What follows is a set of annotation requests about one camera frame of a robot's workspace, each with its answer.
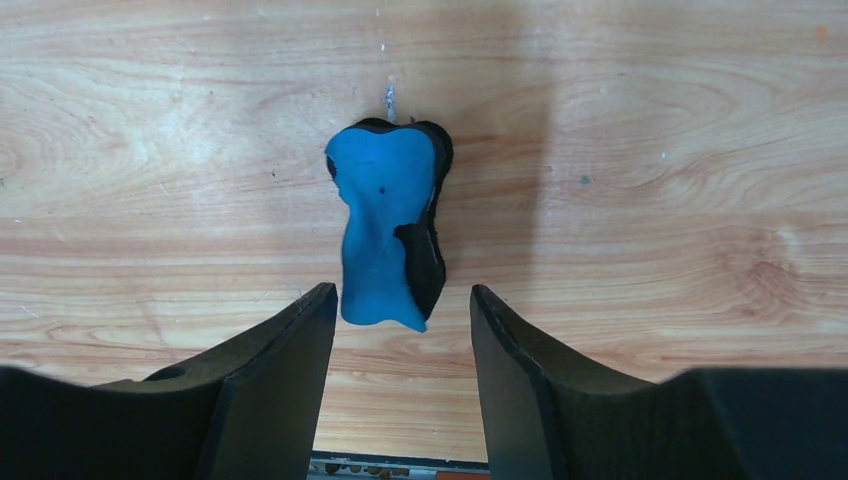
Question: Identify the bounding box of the blue black foam eraser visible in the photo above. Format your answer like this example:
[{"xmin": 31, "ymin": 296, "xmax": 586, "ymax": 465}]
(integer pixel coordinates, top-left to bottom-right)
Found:
[{"xmin": 325, "ymin": 118, "xmax": 454, "ymax": 332}]

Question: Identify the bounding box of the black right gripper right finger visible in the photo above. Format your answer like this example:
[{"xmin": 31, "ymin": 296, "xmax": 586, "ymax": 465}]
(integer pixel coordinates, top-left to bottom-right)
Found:
[{"xmin": 470, "ymin": 285, "xmax": 847, "ymax": 479}]

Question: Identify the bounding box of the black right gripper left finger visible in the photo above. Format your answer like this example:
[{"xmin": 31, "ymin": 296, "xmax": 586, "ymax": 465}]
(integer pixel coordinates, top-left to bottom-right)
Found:
[{"xmin": 1, "ymin": 283, "xmax": 337, "ymax": 479}]

